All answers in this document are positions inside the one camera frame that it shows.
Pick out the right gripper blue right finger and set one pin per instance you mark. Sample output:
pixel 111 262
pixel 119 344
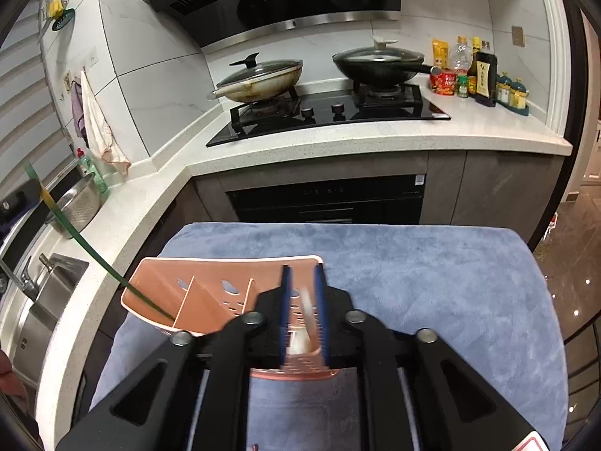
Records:
pixel 320 285

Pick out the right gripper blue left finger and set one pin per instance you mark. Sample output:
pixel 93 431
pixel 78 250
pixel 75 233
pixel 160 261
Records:
pixel 286 287

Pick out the white ceramic soup spoon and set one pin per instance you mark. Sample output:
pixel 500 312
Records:
pixel 302 326

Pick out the person's hand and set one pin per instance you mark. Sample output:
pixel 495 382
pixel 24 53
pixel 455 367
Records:
pixel 10 383

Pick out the steel colander bowl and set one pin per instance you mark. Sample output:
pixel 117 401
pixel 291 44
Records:
pixel 80 203

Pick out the green dish soap bottle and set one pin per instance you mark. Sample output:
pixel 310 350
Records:
pixel 88 167

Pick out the steel faucet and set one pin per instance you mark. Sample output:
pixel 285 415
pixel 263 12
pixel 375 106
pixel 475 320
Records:
pixel 32 288

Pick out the pink perforated utensil holder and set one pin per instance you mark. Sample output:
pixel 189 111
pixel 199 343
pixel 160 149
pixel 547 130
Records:
pixel 202 295

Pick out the steel sink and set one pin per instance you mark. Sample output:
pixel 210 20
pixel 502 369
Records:
pixel 37 321

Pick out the purple hanging cloth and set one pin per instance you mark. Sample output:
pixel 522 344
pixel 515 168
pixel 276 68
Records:
pixel 77 111

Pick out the white hanging towel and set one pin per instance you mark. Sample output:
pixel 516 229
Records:
pixel 102 142

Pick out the built-in black oven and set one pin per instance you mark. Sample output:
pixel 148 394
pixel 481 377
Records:
pixel 386 200

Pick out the blue fleece table mat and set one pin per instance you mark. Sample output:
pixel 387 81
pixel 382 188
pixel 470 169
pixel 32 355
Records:
pixel 480 289

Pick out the black gas stove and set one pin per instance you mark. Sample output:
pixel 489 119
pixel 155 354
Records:
pixel 291 111

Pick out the beige pan with glass lid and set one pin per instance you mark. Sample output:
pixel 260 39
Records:
pixel 258 81

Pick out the black wok with lid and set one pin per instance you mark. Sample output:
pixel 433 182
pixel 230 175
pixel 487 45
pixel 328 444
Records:
pixel 382 64

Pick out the red snack packet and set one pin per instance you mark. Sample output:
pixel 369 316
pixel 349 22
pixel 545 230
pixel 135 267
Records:
pixel 443 82

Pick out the small green lid jar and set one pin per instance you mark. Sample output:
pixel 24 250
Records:
pixel 462 85

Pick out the yellow seasoning packet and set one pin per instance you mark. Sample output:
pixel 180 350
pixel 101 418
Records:
pixel 440 51

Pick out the green spice jar rack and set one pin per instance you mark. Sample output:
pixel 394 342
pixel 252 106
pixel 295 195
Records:
pixel 512 94

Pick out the clear oil bottle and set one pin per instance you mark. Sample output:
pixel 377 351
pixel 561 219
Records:
pixel 461 56

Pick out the dark soy sauce bottle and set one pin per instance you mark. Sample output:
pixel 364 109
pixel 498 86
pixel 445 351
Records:
pixel 486 72

